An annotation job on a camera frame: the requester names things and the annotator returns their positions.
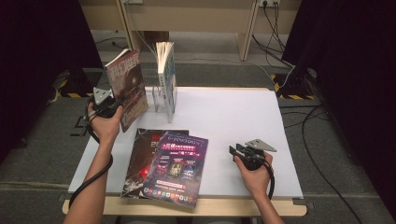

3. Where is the black power cable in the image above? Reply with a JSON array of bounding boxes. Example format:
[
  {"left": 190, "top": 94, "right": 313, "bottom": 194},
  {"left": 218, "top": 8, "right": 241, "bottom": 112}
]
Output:
[
  {"left": 262, "top": 3, "right": 286, "bottom": 54},
  {"left": 251, "top": 35, "right": 295, "bottom": 69}
]

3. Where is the black curtain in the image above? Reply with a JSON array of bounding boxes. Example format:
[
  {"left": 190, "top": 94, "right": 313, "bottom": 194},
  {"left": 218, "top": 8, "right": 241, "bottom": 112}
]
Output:
[
  {"left": 0, "top": 0, "right": 104, "bottom": 162},
  {"left": 281, "top": 0, "right": 396, "bottom": 216}
]

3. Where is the clear acrylic magazine rack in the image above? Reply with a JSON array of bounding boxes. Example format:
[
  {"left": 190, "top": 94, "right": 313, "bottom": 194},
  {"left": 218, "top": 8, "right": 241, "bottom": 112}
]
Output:
[{"left": 144, "top": 85, "right": 179, "bottom": 115}]

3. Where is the dark magazine with red patch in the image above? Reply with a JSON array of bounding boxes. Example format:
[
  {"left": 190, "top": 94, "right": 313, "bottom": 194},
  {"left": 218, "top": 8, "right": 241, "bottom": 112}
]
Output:
[{"left": 120, "top": 128, "right": 190, "bottom": 200}]

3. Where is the long black floor cable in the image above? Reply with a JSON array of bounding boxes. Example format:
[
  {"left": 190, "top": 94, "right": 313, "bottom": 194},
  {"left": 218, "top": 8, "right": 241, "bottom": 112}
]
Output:
[{"left": 301, "top": 105, "right": 363, "bottom": 224}]

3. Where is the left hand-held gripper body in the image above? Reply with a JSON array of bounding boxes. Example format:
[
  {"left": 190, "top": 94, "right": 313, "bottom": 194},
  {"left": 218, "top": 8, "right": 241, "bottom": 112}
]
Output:
[{"left": 86, "top": 87, "right": 125, "bottom": 119}]

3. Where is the person's left hand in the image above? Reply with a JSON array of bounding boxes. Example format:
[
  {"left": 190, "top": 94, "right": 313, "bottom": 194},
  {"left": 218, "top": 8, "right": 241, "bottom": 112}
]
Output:
[{"left": 88, "top": 102, "right": 125, "bottom": 147}]

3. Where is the beige wooden desk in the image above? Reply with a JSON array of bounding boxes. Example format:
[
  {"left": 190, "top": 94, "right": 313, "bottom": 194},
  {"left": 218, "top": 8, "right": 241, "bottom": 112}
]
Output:
[{"left": 78, "top": 0, "right": 302, "bottom": 63}]

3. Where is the black stand base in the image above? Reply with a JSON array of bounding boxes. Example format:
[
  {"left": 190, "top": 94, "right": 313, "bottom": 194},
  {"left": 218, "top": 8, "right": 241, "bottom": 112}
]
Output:
[
  {"left": 275, "top": 66, "right": 316, "bottom": 97},
  {"left": 59, "top": 68, "right": 104, "bottom": 96}
]

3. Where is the white table cover sheet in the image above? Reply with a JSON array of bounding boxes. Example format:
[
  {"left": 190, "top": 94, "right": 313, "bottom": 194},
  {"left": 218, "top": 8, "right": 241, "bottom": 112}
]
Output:
[{"left": 67, "top": 87, "right": 304, "bottom": 200}]

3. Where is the light wooden table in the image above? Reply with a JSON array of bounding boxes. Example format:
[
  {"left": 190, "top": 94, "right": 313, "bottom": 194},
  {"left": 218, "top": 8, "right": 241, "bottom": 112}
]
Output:
[{"left": 62, "top": 87, "right": 307, "bottom": 217}]

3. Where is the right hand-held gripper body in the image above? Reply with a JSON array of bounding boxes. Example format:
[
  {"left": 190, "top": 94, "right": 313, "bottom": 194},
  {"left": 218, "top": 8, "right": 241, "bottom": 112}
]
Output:
[{"left": 236, "top": 138, "right": 277, "bottom": 172}]

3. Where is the yellow black hazard tape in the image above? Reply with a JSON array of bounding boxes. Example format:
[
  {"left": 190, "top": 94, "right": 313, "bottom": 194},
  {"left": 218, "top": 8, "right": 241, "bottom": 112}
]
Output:
[
  {"left": 57, "top": 78, "right": 94, "bottom": 99},
  {"left": 270, "top": 74, "right": 316, "bottom": 101}
]

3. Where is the purple magazine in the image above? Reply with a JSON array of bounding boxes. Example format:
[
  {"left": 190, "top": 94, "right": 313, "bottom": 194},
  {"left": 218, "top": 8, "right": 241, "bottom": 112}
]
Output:
[{"left": 141, "top": 130, "right": 209, "bottom": 209}]

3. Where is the thick white magazine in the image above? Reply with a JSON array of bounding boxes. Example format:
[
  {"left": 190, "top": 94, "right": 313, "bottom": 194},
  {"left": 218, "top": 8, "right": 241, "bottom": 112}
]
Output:
[{"left": 155, "top": 41, "right": 177, "bottom": 124}]

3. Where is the dark red glossy magazine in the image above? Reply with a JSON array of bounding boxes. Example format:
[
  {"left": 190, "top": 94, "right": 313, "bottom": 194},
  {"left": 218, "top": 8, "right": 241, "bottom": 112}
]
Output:
[{"left": 104, "top": 49, "right": 149, "bottom": 133}]

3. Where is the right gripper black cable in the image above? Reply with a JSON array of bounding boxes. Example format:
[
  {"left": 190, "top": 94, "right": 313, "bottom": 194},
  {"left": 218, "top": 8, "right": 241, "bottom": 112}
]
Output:
[{"left": 262, "top": 160, "right": 276, "bottom": 201}]

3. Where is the person's right hand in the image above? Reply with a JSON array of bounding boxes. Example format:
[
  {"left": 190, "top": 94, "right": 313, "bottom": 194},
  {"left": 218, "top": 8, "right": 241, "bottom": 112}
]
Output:
[{"left": 233, "top": 151, "right": 275, "bottom": 198}]

